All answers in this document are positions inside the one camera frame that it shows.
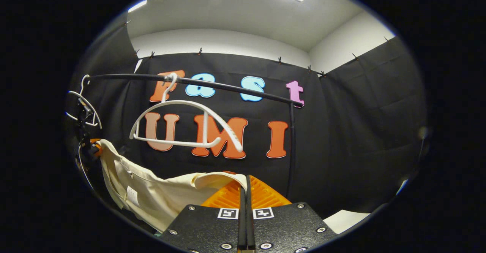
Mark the black backdrop cloth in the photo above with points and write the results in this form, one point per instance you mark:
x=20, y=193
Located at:
x=341, y=131

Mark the white sheet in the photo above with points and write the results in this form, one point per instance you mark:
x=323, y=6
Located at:
x=343, y=220

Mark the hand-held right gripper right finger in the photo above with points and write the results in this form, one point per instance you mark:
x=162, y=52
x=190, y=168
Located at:
x=288, y=226

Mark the cream button shirt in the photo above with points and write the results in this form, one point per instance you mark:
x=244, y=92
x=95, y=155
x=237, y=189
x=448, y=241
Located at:
x=159, y=196

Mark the white plastic hanger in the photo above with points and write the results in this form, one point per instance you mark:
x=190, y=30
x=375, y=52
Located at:
x=98, y=120
x=232, y=133

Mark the black clothes rail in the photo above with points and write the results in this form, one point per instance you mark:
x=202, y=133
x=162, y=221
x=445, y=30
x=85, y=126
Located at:
x=228, y=87

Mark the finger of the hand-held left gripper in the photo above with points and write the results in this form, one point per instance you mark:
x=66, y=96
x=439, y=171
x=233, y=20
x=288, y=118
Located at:
x=95, y=148

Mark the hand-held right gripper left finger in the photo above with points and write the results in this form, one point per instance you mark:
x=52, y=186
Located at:
x=205, y=226

